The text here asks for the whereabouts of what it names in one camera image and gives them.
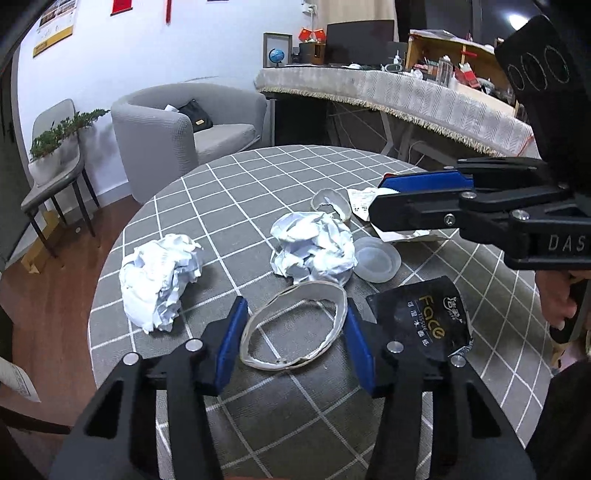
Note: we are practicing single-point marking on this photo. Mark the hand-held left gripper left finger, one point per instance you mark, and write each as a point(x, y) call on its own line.
point(231, 337)

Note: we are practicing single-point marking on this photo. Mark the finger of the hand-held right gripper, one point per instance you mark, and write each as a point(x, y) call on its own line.
point(415, 212)
point(429, 180)

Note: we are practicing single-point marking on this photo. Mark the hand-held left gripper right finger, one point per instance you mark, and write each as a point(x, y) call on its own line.
point(358, 341)

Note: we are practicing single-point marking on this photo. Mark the white torn paper wrapper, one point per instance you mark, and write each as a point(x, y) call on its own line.
point(362, 203)

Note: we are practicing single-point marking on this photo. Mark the clear plastic lid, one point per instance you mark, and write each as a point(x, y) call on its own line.
point(376, 261)

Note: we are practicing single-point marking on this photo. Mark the person's right hand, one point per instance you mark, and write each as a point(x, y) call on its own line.
point(551, 295)

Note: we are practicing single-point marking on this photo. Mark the black tissue packet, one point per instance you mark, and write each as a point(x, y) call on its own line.
point(415, 318)

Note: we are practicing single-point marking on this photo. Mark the red box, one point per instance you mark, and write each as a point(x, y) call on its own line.
point(466, 74)

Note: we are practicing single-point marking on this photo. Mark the crumpled white paper ball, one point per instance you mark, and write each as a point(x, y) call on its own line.
point(314, 249)
point(157, 281)

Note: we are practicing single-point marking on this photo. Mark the round ceiling light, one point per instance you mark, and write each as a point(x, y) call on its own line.
point(515, 19)

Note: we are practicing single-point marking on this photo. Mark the long desk with tablecloth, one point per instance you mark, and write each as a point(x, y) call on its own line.
point(369, 85)

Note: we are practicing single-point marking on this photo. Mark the wooden desk shelf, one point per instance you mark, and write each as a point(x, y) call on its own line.
point(434, 46)

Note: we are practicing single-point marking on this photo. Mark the black monitor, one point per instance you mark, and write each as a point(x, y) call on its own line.
point(360, 44)

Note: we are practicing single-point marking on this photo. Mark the dark brown box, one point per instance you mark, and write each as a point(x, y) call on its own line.
point(311, 53)

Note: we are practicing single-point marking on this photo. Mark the beige curtain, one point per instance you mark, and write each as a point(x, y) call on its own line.
point(355, 11)

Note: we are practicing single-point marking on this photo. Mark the small red flags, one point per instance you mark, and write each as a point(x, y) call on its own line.
point(311, 34)

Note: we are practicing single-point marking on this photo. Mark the small blue globe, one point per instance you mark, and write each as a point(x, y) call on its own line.
point(277, 56)

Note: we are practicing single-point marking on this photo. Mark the flat cardboard box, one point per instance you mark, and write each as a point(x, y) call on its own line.
point(34, 261)

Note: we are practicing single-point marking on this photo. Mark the grey armchair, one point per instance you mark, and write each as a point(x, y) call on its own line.
point(152, 138)

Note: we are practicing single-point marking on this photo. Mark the white printed sheet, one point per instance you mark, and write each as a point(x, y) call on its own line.
point(18, 378)

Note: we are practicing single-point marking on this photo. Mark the dark cloth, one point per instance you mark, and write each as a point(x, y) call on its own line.
point(563, 424)

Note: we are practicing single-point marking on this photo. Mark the black handbag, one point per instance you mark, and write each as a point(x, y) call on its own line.
point(196, 117)

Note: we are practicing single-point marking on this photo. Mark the grey dining chair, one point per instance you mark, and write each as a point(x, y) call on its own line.
point(51, 189)

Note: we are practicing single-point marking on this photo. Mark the small white paper sheet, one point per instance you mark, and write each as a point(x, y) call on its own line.
point(171, 108)

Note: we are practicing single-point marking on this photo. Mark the white planter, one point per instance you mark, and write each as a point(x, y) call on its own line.
point(44, 168)

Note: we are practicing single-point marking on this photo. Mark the dark door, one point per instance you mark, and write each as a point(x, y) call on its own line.
point(11, 184)

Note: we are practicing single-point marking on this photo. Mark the green potted plant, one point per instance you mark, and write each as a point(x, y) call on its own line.
point(51, 138)

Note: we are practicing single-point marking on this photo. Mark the white desk frame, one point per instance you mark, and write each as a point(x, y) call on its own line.
point(392, 134)

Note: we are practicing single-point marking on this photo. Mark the picture frame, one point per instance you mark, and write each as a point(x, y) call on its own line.
point(277, 39)

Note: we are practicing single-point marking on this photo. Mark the white wall socket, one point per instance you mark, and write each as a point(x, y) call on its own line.
point(310, 9)

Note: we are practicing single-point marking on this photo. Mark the red wall hanging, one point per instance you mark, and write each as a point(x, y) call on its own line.
point(121, 7)

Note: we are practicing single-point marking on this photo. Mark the yellow wall poster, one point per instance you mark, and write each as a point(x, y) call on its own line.
point(53, 32)

